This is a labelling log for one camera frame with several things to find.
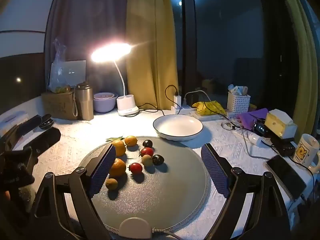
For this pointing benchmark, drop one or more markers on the white desk lamp base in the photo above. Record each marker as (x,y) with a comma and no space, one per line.
(127,105)

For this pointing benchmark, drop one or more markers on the yellow curtain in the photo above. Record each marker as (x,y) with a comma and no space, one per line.
(150,42)
(303,67)

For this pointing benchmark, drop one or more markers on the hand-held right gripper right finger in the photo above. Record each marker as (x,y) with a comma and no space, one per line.
(215,172)

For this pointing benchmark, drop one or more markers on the small mandarin orange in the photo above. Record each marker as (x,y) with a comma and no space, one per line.
(131,140)

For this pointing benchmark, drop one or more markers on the black window frame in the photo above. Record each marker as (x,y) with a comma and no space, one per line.
(188,42)

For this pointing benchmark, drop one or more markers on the tan longan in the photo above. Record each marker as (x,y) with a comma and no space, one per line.
(146,160)
(111,184)

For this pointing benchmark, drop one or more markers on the small white tube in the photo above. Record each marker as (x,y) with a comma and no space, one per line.
(244,90)

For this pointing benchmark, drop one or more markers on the yellow duck bag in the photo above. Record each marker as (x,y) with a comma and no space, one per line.
(207,108)

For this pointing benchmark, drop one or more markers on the white power strip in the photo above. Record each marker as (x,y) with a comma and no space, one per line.
(185,108)

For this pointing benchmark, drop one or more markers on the green leaf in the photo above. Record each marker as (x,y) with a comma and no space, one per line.
(113,139)

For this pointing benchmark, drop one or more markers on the black device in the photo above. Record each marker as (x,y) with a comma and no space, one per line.
(282,147)

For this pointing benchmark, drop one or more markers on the white perforated basket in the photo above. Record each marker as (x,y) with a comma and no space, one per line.
(238,103)

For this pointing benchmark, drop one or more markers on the dark grey curtain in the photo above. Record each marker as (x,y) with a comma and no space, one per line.
(82,17)

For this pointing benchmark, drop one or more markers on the black power adapter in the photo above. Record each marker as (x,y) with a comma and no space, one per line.
(193,97)

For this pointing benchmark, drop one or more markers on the red cherry tomato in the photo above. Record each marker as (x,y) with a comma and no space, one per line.
(136,167)
(147,151)

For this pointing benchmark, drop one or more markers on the large mandarin orange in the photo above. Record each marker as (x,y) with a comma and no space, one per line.
(119,168)

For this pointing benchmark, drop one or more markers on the black smartphone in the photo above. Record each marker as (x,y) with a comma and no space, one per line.
(285,176)

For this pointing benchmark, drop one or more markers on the white plate with dark rim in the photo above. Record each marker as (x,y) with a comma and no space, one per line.
(177,127)

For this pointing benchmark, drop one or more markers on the brown cardboard box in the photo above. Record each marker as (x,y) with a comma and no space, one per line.
(57,105)

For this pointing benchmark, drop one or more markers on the white charger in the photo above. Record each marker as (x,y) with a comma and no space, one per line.
(177,100)

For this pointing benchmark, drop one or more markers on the small white blue carton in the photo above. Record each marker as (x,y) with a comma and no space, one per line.
(233,89)

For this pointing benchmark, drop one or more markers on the dark cherry tomato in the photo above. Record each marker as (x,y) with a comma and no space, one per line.
(158,159)
(147,143)

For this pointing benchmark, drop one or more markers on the yellow white tissue box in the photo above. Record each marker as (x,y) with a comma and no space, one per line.
(277,125)

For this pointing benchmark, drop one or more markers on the clear plastic bag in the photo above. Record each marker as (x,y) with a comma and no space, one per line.
(58,65)

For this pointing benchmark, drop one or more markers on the round grey glass mat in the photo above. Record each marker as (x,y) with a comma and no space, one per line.
(162,192)

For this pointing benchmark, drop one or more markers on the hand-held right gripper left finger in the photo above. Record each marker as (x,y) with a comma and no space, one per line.
(102,171)

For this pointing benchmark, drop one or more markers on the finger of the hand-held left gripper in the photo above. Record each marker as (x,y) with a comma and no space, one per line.
(45,136)
(32,122)

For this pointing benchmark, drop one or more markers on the white mug with bear print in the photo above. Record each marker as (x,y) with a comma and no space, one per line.
(303,152)

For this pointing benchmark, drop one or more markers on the lilac bowl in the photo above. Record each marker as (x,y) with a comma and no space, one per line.
(105,106)

